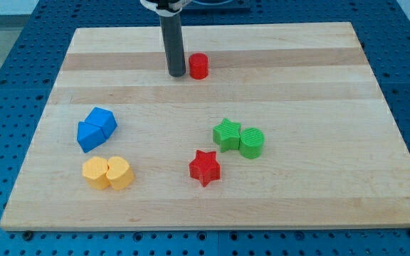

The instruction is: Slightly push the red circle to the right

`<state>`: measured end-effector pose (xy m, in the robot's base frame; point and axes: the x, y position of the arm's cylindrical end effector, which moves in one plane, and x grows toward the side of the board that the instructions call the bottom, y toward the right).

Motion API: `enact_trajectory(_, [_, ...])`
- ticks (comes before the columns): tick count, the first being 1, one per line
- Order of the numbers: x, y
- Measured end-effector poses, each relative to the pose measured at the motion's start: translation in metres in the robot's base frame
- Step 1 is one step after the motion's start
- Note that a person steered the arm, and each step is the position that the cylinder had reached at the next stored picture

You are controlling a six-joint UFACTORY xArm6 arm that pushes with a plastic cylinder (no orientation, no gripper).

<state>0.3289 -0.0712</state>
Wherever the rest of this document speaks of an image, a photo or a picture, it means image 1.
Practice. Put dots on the red cylinder block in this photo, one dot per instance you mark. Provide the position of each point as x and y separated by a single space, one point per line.
198 66

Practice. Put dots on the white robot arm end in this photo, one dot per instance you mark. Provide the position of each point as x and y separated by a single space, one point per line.
165 8

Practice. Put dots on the green star block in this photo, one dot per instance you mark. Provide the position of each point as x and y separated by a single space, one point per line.
227 135

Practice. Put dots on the red star block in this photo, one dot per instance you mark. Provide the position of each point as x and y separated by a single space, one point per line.
205 168

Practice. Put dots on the green cylinder block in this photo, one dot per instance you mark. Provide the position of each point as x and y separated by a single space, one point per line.
251 143

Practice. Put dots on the wooden board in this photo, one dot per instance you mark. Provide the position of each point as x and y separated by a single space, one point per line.
333 156

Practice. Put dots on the yellow heart block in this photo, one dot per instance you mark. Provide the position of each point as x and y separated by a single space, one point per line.
119 173

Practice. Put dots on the blue cube block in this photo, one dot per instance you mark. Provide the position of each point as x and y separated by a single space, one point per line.
103 119

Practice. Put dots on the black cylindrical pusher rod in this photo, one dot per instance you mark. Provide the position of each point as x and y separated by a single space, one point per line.
171 28

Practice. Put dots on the blue triangle block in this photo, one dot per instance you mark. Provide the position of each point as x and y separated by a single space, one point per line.
89 136

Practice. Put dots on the yellow hexagon block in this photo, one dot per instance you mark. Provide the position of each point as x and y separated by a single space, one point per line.
94 172

